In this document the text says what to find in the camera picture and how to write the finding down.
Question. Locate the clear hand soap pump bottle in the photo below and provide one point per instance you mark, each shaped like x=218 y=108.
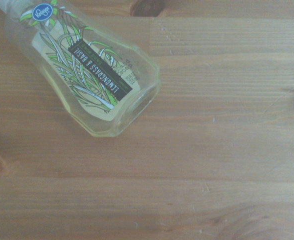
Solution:
x=87 y=70

